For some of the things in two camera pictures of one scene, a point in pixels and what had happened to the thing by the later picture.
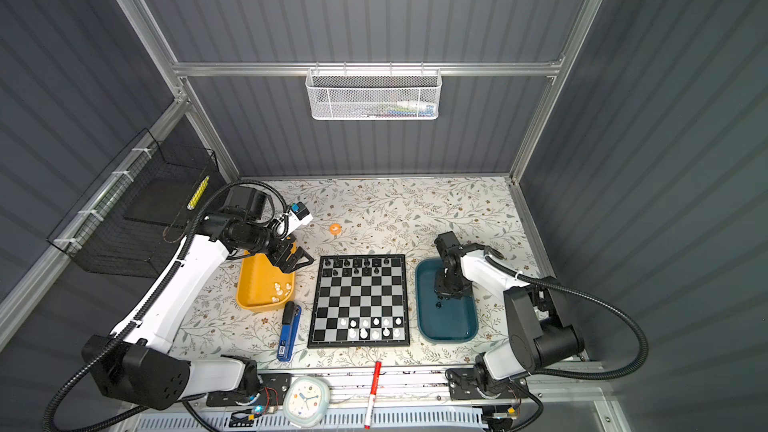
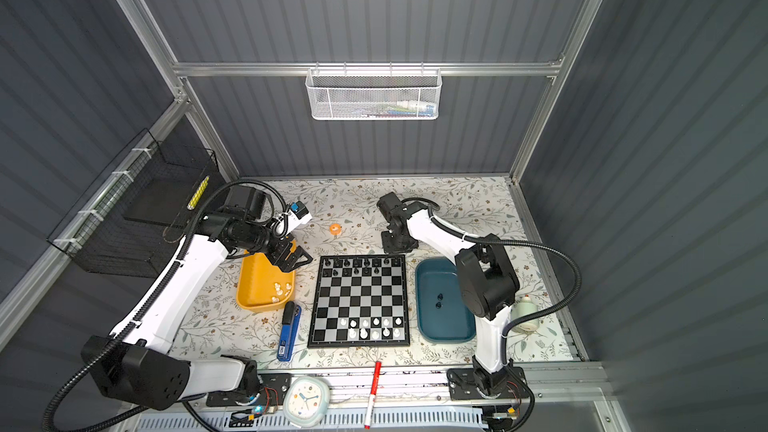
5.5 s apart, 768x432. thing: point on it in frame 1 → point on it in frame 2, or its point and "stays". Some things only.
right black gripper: (441, 288) → (387, 246)
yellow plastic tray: (261, 286) stays
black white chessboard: (360, 301) stays
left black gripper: (289, 265) stays
